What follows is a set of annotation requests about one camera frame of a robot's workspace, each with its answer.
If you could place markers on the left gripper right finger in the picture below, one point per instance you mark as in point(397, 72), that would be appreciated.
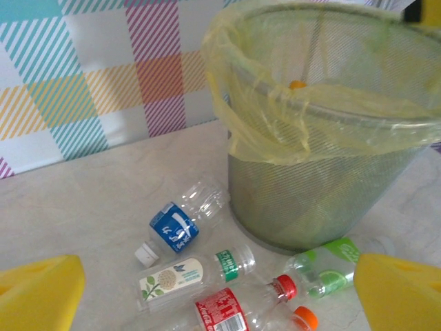
point(403, 296)

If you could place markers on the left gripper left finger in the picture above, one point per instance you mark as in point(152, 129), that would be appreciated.
point(34, 296)

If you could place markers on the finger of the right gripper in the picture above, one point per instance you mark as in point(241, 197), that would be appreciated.
point(429, 10)

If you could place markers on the orange cap small bottle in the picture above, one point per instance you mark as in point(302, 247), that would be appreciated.
point(306, 317)

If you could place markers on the large orange juice bottle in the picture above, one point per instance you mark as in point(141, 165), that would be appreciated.
point(297, 85)

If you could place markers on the blue label clear bottle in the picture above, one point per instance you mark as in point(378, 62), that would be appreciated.
point(174, 231)

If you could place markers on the metal mesh waste bin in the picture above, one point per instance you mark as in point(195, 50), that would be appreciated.
point(310, 207)

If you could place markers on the yellow plastic bin liner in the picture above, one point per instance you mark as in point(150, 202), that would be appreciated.
point(262, 113)

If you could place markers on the green lime label bottle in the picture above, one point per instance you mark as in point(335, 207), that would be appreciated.
point(330, 279)

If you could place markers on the flower label green band bottle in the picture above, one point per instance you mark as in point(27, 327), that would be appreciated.
point(172, 281)

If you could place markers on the red cola label clear bottle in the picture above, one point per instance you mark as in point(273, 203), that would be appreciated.
point(220, 310)

